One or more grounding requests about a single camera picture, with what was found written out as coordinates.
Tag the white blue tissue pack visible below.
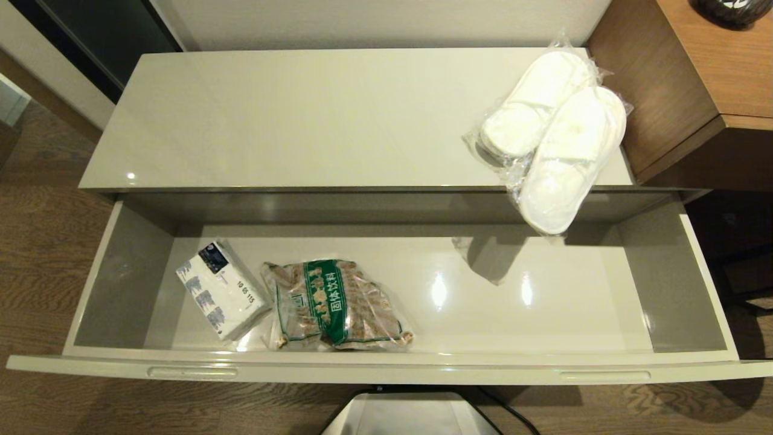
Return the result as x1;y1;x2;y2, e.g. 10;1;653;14
175;237;271;341

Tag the glossy grey cabinet top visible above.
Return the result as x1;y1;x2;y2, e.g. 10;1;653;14
79;47;710;224

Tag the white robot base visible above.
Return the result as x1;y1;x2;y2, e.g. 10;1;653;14
323;391;499;435

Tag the pale grey panel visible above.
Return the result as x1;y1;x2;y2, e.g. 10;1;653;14
0;74;31;126

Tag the dark glass vase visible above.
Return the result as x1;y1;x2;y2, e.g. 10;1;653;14
691;0;773;28

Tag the white slipper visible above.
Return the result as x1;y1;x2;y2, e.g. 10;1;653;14
462;35;605;167
506;85;633;242

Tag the dark glass door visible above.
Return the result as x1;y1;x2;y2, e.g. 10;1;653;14
9;0;183;103

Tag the black base cable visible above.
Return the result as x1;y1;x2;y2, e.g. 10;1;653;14
477;387;542;435

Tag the white cabinet drawer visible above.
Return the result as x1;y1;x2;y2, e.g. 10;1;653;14
6;192;773;387

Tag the green label snack bag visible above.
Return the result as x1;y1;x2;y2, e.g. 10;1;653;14
261;259;416;353

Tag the brown wooden desk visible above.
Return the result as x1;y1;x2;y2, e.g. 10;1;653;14
586;0;773;193

